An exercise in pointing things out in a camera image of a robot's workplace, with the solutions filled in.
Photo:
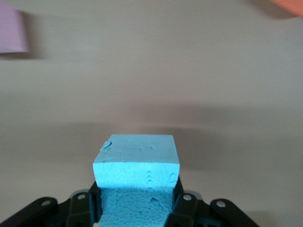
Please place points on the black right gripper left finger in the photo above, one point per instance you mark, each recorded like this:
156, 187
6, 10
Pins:
78, 210

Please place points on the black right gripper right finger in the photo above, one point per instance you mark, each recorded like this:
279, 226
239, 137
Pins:
189, 210

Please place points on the light blue foam block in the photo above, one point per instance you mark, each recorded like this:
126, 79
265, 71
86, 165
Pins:
135, 153

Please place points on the light pink foam block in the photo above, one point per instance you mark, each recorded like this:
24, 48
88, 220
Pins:
11, 28

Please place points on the orange foam block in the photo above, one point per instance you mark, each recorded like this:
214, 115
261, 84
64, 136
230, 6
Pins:
291, 6

